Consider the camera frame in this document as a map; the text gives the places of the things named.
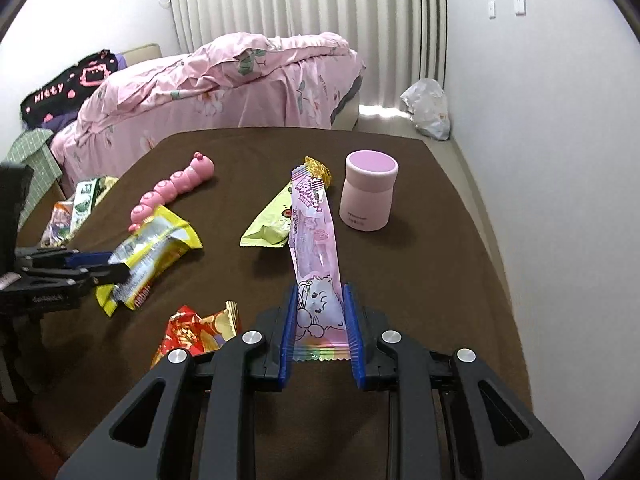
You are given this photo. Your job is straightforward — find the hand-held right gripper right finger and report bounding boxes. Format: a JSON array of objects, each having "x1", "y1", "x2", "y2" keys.
[{"x1": 341, "y1": 282, "x2": 586, "y2": 480}]

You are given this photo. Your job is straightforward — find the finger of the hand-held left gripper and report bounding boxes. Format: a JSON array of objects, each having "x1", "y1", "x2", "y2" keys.
[
  {"x1": 75, "y1": 265, "x2": 131, "y2": 287},
  {"x1": 30, "y1": 251, "x2": 113, "y2": 269}
]

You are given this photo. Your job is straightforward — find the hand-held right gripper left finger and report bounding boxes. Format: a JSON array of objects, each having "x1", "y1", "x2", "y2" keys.
[{"x1": 55, "y1": 285, "x2": 301, "y2": 480}]

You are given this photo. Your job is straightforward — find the yellow snack packet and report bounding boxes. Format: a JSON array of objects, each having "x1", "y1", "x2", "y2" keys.
[{"x1": 95, "y1": 210, "x2": 203, "y2": 317}]

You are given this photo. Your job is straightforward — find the long pink cartoon packet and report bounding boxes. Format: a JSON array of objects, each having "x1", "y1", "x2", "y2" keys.
[{"x1": 289, "y1": 165, "x2": 351, "y2": 363}]

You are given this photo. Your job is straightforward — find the green and white packet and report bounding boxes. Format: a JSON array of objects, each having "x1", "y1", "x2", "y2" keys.
[{"x1": 70, "y1": 176, "x2": 120, "y2": 233}]

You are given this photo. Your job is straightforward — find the red and gold snack packet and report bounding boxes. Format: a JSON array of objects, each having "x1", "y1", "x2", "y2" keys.
[{"x1": 150, "y1": 301, "x2": 242, "y2": 368}]

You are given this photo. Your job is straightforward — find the green checked box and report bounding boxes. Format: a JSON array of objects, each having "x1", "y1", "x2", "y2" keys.
[{"x1": 0, "y1": 128, "x2": 63, "y2": 231}]

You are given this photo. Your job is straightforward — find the bed with pink sheet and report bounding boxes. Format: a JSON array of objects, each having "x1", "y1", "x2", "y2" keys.
[{"x1": 50, "y1": 32, "x2": 366, "y2": 198}]

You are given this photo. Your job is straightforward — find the pink caterpillar toy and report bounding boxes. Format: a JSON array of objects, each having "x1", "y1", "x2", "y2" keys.
[{"x1": 128, "y1": 151, "x2": 215, "y2": 233}]

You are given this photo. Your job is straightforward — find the light green snack packet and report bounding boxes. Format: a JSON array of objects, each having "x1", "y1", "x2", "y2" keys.
[{"x1": 240, "y1": 180, "x2": 296, "y2": 248}]

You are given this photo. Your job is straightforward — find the pink cup with lid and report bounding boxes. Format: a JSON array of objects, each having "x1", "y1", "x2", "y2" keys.
[{"x1": 338, "y1": 150, "x2": 399, "y2": 232}]

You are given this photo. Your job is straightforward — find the black and pink printed blanket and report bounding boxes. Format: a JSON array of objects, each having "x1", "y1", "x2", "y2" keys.
[{"x1": 20, "y1": 50, "x2": 118, "y2": 128}]

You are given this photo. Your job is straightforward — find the gold wrapper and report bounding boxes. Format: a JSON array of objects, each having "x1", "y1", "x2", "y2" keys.
[{"x1": 304, "y1": 156, "x2": 332, "y2": 191}]

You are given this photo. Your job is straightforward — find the beige headboard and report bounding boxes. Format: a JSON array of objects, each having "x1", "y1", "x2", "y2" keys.
[{"x1": 120, "y1": 43, "x2": 163, "y2": 68}]

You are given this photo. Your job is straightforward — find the pink floral duvet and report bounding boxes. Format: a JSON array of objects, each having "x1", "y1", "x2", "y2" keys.
[{"x1": 75, "y1": 32, "x2": 366, "y2": 133}]

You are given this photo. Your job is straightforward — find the white plastic bag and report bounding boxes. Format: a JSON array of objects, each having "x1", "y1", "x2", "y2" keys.
[{"x1": 400, "y1": 78, "x2": 451, "y2": 141}]

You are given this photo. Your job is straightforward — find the white pleated curtain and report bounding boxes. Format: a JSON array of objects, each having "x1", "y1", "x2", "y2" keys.
[{"x1": 167, "y1": 0, "x2": 448, "y2": 111}]

